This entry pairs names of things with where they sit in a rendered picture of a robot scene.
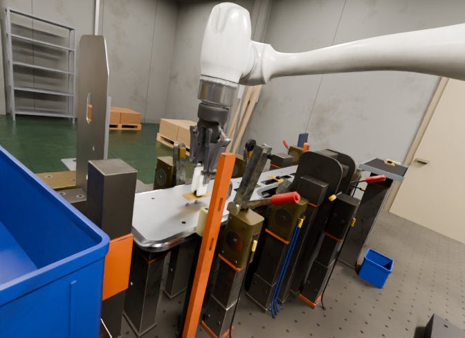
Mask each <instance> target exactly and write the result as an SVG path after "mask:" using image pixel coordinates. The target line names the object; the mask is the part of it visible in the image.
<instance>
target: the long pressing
mask: <svg viewBox="0 0 465 338"><path fill-rule="evenodd" d="M297 167H298V165H294V166H288V167H285V168H278V169H275V170H269V171H265V172H262V173H261V176H260V178H259V181H258V183H257V185H258V186H260V188H256V189H255V190H254V192H253V194H252V197H251V199H250V200H255V199H263V198H264V197H263V195H262V194H264V193H268V192H270V191H272V190H276V189H277V187H278V185H279V183H280V182H279V181H278V182H276V183H273V184H269V185H265V184H262V182H265V181H269V180H272V178H270V177H268V175H274V176H278V175H279V176H280V177H283V176H290V177H292V178H289V179H288V180H289V181H291V182H292V181H293V180H294V176H291V174H294V173H296V170H297ZM241 179H242V177H236V178H232V179H231V182H232V192H231V196H230V197H227V198H226V203H225V206H224V212H223V215H222V219H221V224H220V226H222V225H225V224H226V222H227V219H228V214H229V211H227V210H226V209H227V205H228V203H229V202H231V201H233V200H234V198H235V195H236V191H234V190H237V189H238V188H239V185H240V182H241ZM273 180H275V179H273ZM214 181H215V179H210V183H209V184H208V186H207V191H209V192H210V193H212V189H213V185H214ZM276 181H277V180H276ZM238 182H239V183H238ZM191 187H192V183H191V184H183V185H180V186H173V187H169V188H163V189H159V190H152V191H148V192H144V193H138V194H135V201H134V214H133V221H132V228H131V233H132V234H133V235H134V243H135V244H136V246H137V247H139V248H140V249H142V250H145V251H150V252H160V251H165V250H167V249H170V248H172V247H175V246H177V245H178V244H181V243H183V242H186V241H188V240H190V239H193V238H195V237H197V235H196V228H197V222H198V218H199V211H200V208H202V207H204V206H209V205H210V198H211V196H209V197H204V198H201V199H198V202H197V203H198V204H195V203H194V201H195V200H194V201H189V200H187V199H186V198H184V197H183V196H182V194H184V193H190V192H191ZM151 198H154V199H151ZM186 203H189V205H190V206H186ZM182 222H185V224H183V223H182Z"/></svg>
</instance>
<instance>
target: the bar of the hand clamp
mask: <svg viewBox="0 0 465 338"><path fill-rule="evenodd" d="M245 150H246V151H248V152H250V151H253V153H252V154H251V157H250V160H249V162H248V165H247V167H246V170H245V172H244V175H243V177H242V179H241V182H240V185H239V188H238V189H237V192H236V195H235V198H234V200H233V201H235V202H237V203H238V204H239V210H240V208H241V206H242V203H243V201H250V199H251V197H252V194H253V192H254V190H255V187H256V185H257V183H258V181H259V178H260V176H261V173H262V171H263V169H264V166H265V165H266V162H267V160H268V159H270V160H272V159H273V155H271V150H272V147H271V146H269V145H266V144H263V145H262V146H260V145H258V144H256V141H255V140H254V139H250V140H248V141H247V142H246V144H245Z"/></svg>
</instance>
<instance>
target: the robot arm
mask: <svg viewBox="0 0 465 338"><path fill-rule="evenodd" d="M250 36H251V24H250V15H249V12H248V11H247V10H246V9H244V8H242V7H241V6H238V5H237V4H234V3H220V4H218V5H216V6H215V7H214V8H213V10H212V12H211V14H210V17H209V19H208V23H207V25H206V29H205V33H204V36H203V42H202V47H201V77H200V79H199V80H200V82H199V90H198V94H197V98H198V99H199V100H202V103H199V108H198V112H197V116H198V118H199V121H198V122H197V125H191V126H190V158H189V162H190V163H193V166H194V170H193V174H192V177H193V180H192V187H191V192H194V191H195V190H197V196H200V195H205V194H206V190H207V186H208V184H209V183H210V176H211V173H212V172H216V171H217V165H218V161H219V155H220V154H221V153H224V152H225V151H226V148H227V146H228V145H229V143H230V142H231V138H227V136H226V135H225V134H224V132H225V129H224V125H225V123H226V122H227V120H228V114H229V109H228V106H229V107H232V106H233V105H234V101H235V94H236V91H237V84H239V85H244V86H250V87H252V86H257V85H267V84H268V83H269V82H270V81H271V80H272V79H273V78H278V77H284V76H297V75H318V74H330V73H353V72H365V71H406V72H414V73H423V74H428V75H435V76H440V77H445V78H452V79H455V80H461V81H464V82H465V24H458V25H453V26H446V27H441V28H432V29H427V30H418V31H412V32H406V33H397V34H392V35H384V36H379V37H372V38H368V39H362V40H358V41H355V42H349V43H345V44H339V45H336V46H330V47H327V48H321V49H318V50H314V51H308V52H304V53H279V52H277V51H275V50H274V49H273V48H272V47H271V45H270V44H263V43H259V42H254V41H251V39H250ZM204 158H205V160H204ZM203 161H204V164H203ZM202 166H203V167H202Z"/></svg>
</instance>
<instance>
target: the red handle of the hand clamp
mask: <svg viewBox="0 0 465 338"><path fill-rule="evenodd" d="M299 200H300V195H299V194H298V193H297V192H291V193H283V194H279V195H273V196H272V197H268V198H263V199H255V200H250V201H243V203H242V206H241V208H240V209H243V208H250V207H256V206H266V205H271V204H273V205H274V206H278V205H284V204H294V203H298V202H299Z"/></svg>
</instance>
